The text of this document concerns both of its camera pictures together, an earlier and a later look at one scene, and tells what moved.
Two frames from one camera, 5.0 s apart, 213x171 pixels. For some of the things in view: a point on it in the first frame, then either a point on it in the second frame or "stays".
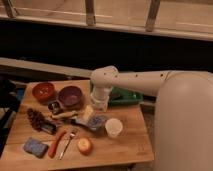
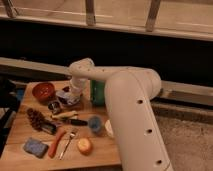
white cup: (113, 127) stays
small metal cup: (54, 107) stays
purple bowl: (70, 96) stays
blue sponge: (35, 147) stays
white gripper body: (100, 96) to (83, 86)
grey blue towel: (94, 123) to (72, 97)
